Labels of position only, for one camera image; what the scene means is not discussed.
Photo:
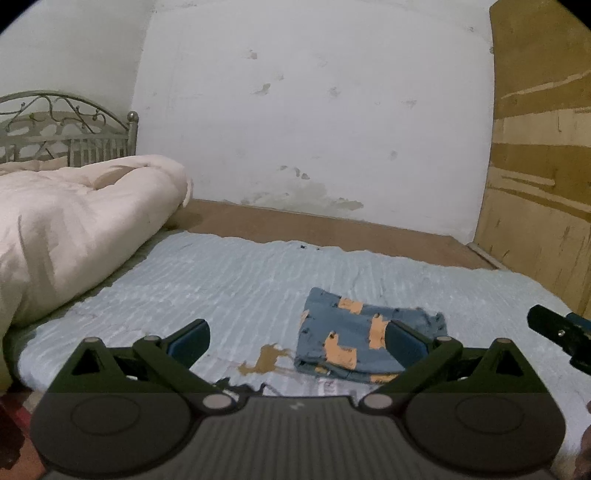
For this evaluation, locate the cream comforter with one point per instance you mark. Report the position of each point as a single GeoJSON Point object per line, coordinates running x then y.
{"type": "Point", "coordinates": [69, 221]}

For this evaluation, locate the brown mattress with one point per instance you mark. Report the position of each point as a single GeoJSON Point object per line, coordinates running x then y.
{"type": "Point", "coordinates": [323, 230]}

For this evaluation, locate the grey metal headboard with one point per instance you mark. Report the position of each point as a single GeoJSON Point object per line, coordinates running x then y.
{"type": "Point", "coordinates": [133, 134]}

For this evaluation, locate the light blue quilted bed sheet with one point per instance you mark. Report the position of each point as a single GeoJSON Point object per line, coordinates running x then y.
{"type": "Point", "coordinates": [231, 286]}

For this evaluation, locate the blue pants with orange print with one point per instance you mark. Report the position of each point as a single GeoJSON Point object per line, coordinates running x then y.
{"type": "Point", "coordinates": [332, 323]}

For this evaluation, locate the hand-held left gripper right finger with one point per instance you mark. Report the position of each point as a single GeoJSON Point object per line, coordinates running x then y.
{"type": "Point", "coordinates": [404, 344]}

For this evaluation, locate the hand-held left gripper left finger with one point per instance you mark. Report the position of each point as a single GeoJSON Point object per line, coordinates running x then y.
{"type": "Point", "coordinates": [189, 342]}

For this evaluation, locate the plywood board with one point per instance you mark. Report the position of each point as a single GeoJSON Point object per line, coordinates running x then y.
{"type": "Point", "coordinates": [540, 184]}

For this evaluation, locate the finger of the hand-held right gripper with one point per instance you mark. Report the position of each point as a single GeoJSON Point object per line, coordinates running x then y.
{"type": "Point", "coordinates": [549, 325]}

